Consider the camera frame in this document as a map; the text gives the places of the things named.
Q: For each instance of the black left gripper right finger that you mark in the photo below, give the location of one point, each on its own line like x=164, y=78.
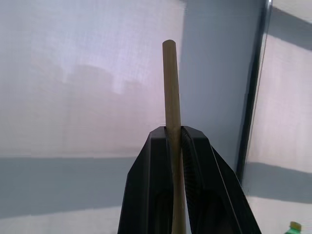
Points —
x=209, y=185

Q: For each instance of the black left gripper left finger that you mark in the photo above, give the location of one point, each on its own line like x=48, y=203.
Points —
x=148, y=185

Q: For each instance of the wooden chopstick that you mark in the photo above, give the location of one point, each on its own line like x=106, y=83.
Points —
x=171, y=97

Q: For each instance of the green plastic bottle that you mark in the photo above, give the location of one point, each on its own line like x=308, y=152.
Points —
x=295, y=228

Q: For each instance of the black window frame post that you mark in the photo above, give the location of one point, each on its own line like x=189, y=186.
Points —
x=254, y=97

